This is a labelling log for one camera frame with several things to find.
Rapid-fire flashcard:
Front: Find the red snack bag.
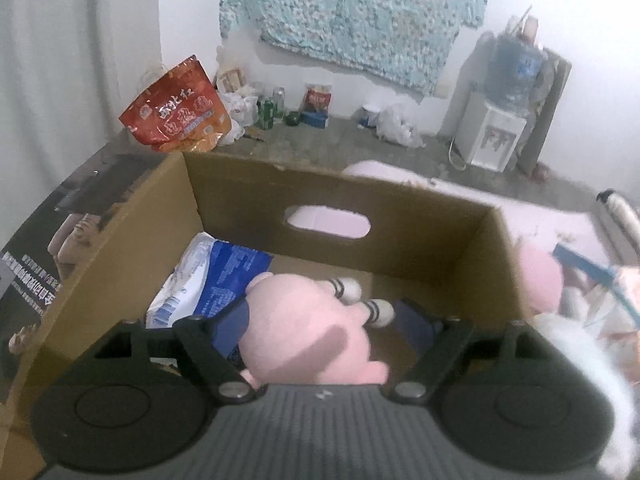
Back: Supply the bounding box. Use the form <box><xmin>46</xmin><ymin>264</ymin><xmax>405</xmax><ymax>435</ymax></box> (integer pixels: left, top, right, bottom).
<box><xmin>118</xmin><ymin>56</ymin><xmax>232</xmax><ymax>154</ymax></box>

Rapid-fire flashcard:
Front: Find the clear bag of snacks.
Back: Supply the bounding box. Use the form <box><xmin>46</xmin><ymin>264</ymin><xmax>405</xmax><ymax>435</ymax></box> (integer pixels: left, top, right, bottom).
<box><xmin>216</xmin><ymin>66</ymin><xmax>247</xmax><ymax>94</ymax></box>

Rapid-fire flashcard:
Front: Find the blue floral wall cloth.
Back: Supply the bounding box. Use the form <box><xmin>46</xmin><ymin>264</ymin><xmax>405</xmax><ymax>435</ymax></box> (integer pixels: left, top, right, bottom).
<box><xmin>219</xmin><ymin>0</ymin><xmax>496</xmax><ymax>97</ymax></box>

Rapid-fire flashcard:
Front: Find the brown cardboard box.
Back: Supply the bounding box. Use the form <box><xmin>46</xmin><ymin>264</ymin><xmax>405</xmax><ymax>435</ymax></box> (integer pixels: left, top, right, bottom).
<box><xmin>0</xmin><ymin>151</ymin><xmax>537</xmax><ymax>480</ymax></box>

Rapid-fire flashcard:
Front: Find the crumpled white plastic bag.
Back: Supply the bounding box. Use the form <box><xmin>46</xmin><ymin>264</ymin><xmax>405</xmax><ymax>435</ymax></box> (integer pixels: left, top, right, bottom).
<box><xmin>375</xmin><ymin>104</ymin><xmax>427</xmax><ymax>149</ymax></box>

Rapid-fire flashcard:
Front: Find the blue white box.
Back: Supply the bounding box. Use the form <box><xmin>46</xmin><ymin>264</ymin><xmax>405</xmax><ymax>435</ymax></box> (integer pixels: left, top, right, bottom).
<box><xmin>552</xmin><ymin>241</ymin><xmax>640</xmax><ymax>322</ymax></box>

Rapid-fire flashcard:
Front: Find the red white packet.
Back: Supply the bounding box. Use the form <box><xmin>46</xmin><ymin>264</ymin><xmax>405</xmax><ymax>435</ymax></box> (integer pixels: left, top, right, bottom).
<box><xmin>306</xmin><ymin>83</ymin><xmax>334</xmax><ymax>114</ymax></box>

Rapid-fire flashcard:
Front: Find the white rolled blanket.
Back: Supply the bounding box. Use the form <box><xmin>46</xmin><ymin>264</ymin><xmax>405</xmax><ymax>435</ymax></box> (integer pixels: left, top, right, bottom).
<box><xmin>596</xmin><ymin>188</ymin><xmax>640</xmax><ymax>262</ymax></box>

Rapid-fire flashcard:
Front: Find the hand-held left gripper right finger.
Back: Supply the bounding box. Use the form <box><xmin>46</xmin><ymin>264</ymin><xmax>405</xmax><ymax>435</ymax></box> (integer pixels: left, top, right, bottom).
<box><xmin>387</xmin><ymin>299</ymin><xmax>551</xmax><ymax>404</ymax></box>

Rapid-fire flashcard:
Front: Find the blue white tissue packet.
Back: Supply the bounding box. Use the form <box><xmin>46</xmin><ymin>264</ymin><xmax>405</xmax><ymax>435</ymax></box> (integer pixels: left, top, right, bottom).
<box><xmin>145</xmin><ymin>232</ymin><xmax>274</xmax><ymax>332</ymax></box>

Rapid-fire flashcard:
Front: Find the small white plastic bag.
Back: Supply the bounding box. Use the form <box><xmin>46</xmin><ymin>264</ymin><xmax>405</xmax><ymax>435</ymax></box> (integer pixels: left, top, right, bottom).
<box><xmin>220</xmin><ymin>87</ymin><xmax>259</xmax><ymax>129</ymax></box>

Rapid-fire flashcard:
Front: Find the green can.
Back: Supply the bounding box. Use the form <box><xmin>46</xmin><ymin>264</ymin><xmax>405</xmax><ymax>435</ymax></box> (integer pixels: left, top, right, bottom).
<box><xmin>257</xmin><ymin>97</ymin><xmax>276</xmax><ymax>130</ymax></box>

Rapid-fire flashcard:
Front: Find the white water dispenser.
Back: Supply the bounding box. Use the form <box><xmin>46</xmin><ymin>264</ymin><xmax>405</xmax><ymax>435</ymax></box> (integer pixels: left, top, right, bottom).
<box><xmin>452</xmin><ymin>91</ymin><xmax>529</xmax><ymax>174</ymax></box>

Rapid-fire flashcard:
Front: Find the pink plush toy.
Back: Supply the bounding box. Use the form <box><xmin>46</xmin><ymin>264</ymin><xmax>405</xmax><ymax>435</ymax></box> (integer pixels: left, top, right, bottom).
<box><xmin>235</xmin><ymin>272</ymin><xmax>397</xmax><ymax>392</ymax></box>

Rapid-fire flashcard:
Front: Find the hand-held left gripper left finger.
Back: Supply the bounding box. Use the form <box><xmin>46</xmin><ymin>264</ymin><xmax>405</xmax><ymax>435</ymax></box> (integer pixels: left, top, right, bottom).
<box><xmin>94</xmin><ymin>316</ymin><xmax>261</xmax><ymax>404</ymax></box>

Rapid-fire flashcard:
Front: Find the white cable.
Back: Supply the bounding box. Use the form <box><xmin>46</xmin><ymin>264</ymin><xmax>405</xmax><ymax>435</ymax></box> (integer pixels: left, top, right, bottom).
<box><xmin>446</xmin><ymin>136</ymin><xmax>467</xmax><ymax>170</ymax></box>

